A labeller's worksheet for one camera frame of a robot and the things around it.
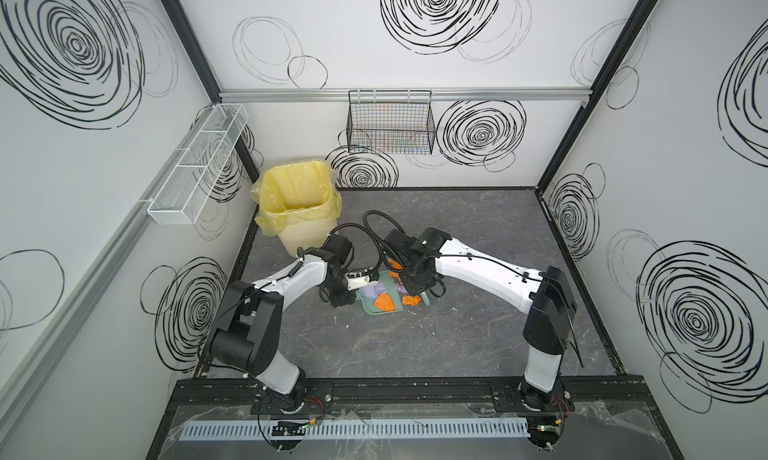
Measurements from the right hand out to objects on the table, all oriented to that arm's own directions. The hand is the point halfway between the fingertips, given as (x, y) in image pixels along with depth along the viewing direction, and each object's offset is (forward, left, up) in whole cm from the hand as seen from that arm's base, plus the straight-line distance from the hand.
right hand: (413, 288), depth 80 cm
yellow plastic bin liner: (+33, +39, +3) cm, 51 cm away
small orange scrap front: (+1, +8, -10) cm, 13 cm away
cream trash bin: (+15, +31, +3) cm, 35 cm away
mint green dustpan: (0, +13, -11) cm, 17 cm away
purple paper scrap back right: (+3, +11, -8) cm, 14 cm away
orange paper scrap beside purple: (+1, 0, -10) cm, 10 cm away
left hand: (+3, +18, -9) cm, 21 cm away
